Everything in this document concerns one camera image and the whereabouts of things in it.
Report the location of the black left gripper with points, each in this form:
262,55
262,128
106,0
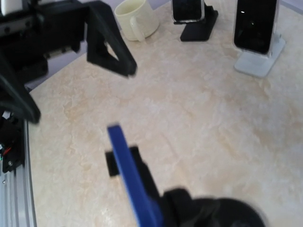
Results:
29,38

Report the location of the black phone silver case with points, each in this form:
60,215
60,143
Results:
186,11

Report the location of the black folding phone stand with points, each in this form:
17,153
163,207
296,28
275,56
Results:
200,31

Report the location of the black pole stand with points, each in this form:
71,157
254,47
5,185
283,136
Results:
179,209

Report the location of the white folding phone stand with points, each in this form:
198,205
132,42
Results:
258,65

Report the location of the clear phone case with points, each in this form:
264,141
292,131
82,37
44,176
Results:
254,25

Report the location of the cream ceramic mug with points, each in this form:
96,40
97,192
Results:
136,19

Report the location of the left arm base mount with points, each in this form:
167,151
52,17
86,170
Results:
12,148

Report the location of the front aluminium rail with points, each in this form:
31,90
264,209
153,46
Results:
17,207

